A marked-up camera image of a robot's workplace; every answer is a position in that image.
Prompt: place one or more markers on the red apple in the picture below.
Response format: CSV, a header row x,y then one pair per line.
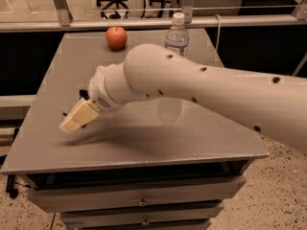
x,y
116,38

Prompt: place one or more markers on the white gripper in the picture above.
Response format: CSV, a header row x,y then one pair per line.
x,y
97,91

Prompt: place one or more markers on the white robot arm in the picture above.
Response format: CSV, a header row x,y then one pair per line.
x,y
273,105

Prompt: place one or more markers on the metal railing frame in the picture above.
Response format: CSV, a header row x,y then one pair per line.
x,y
90,15

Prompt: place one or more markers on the top drawer with knob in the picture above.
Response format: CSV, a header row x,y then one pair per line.
x,y
137,194

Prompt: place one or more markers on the black office chair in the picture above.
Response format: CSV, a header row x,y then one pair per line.
x,y
109,3

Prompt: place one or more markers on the drawer with knob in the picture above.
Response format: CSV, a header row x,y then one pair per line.
x,y
143,216
137,194

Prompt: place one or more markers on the blue rxbar blueberry wrapper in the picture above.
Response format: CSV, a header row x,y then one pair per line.
x,y
83,94

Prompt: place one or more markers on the grey drawer cabinet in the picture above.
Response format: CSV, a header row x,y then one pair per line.
x,y
142,142

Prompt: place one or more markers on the clear plastic water bottle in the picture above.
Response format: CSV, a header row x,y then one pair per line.
x,y
177,38

